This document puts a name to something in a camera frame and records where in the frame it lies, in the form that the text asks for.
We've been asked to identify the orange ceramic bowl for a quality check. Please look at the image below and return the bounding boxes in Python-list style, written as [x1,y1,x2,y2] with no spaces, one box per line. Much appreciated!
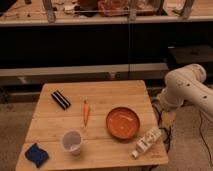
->
[106,107,140,140]

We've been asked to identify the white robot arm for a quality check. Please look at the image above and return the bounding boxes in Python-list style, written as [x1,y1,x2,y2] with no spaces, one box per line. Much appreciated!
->
[159,64,213,117]

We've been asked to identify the orange carrot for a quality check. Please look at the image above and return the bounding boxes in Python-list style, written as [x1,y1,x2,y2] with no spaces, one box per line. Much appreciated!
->
[83,100,90,127]

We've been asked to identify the wooden table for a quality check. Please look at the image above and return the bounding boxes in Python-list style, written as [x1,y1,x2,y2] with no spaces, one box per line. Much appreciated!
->
[15,80,168,171]

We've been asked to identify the black striped box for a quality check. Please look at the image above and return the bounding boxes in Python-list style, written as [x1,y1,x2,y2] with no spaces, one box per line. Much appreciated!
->
[51,90,71,110]

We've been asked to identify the clear plastic cup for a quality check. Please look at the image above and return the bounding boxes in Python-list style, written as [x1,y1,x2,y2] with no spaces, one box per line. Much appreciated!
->
[61,130,82,155]

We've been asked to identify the white plastic bottle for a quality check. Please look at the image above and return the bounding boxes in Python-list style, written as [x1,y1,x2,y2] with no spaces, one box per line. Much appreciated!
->
[132,127,161,159]

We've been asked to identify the black box on shelf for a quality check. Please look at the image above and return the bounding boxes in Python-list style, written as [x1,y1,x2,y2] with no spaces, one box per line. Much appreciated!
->
[165,45,213,75]

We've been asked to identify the long wooden shelf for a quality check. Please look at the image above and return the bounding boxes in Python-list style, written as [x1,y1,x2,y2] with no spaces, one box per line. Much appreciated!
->
[0,0,213,27]

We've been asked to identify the black cables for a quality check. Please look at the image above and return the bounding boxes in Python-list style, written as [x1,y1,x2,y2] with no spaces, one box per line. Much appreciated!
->
[151,98,174,153]

